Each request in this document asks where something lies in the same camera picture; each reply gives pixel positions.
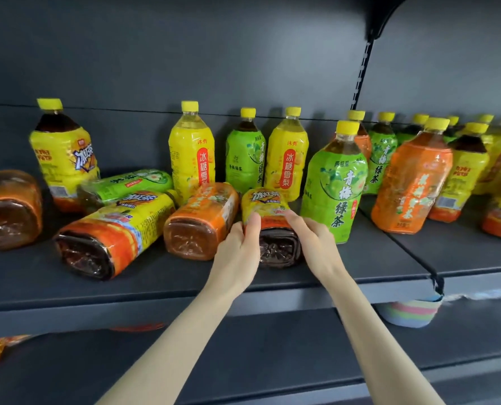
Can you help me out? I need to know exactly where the orange label tea bottle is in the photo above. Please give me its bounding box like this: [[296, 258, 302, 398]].
[[347, 110, 373, 163], [370, 117, 453, 235], [163, 182, 240, 261], [0, 170, 43, 251]]

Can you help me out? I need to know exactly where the person's left hand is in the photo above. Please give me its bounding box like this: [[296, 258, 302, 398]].
[[206, 212, 263, 292]]

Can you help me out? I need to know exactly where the person's right hand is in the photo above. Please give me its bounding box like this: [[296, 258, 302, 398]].
[[283, 210, 349, 285]]

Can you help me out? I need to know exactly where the person's right forearm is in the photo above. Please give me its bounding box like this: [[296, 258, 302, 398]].
[[323, 269, 446, 405]]

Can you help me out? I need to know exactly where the black shelf bracket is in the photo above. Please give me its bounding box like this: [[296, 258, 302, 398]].
[[366, 0, 417, 41]]

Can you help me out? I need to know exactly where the pastel striped packet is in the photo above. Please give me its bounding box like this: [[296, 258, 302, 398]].
[[377, 294, 444, 329]]

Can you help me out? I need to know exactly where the green label tea bottle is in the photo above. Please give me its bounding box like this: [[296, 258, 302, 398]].
[[364, 112, 398, 195], [225, 107, 267, 195], [396, 114, 430, 145], [77, 169, 175, 212], [300, 120, 368, 244], [442, 116, 460, 144]]

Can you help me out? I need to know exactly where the white torn label strip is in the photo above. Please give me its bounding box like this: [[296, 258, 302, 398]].
[[443, 287, 501, 303]]

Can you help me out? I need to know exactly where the dark grey lower shelf board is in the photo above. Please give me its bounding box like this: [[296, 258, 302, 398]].
[[0, 305, 501, 405]]

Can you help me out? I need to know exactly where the person's left forearm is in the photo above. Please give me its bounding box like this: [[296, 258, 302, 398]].
[[96, 282, 240, 405]]

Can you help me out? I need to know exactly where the dark grey shelf board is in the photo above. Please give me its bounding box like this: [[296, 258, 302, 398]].
[[0, 194, 440, 339], [0, 305, 501, 405], [357, 193, 501, 298]]

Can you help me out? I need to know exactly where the slotted black shelf upright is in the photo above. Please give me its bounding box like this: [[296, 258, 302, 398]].
[[351, 39, 374, 113]]

